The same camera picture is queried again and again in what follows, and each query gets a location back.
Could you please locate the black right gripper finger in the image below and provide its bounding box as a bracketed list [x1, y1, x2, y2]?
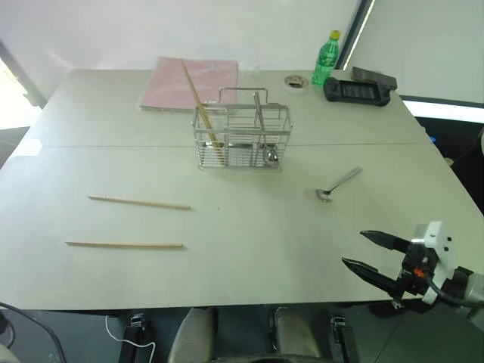
[341, 257, 405, 299]
[360, 230, 411, 254]

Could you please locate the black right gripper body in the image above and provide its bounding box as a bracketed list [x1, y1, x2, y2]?
[395, 243, 441, 298]

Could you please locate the black table leg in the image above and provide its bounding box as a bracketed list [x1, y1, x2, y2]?
[117, 312, 152, 363]
[327, 314, 360, 363]

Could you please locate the steel spoon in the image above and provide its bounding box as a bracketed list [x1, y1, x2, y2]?
[315, 166, 364, 203]
[252, 92, 281, 166]

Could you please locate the black handheld game console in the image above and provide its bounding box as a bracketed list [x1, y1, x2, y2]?
[322, 76, 392, 108]

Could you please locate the dark rectangular box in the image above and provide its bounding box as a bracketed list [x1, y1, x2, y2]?
[351, 66, 399, 91]

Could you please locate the white tape roll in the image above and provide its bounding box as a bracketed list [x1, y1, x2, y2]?
[284, 74, 309, 92]

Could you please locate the grey robot left leg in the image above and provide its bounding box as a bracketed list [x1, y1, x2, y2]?
[166, 306, 219, 363]

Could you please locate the green plastic bottle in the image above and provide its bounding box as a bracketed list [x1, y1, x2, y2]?
[310, 29, 342, 86]

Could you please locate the wooden chopstick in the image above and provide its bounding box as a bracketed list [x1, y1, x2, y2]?
[87, 195, 191, 211]
[64, 241, 185, 250]
[180, 58, 225, 166]

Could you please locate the pink notebook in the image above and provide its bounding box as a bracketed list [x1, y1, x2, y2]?
[138, 56, 240, 113]

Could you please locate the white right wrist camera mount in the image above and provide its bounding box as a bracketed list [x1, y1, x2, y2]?
[411, 221, 459, 305]

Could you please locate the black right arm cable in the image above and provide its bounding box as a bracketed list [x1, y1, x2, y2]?
[420, 274, 484, 308]

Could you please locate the wire metal cutlery basket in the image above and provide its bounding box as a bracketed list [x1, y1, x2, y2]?
[191, 87, 296, 172]

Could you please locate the white cable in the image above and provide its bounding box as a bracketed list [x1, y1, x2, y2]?
[104, 314, 157, 363]

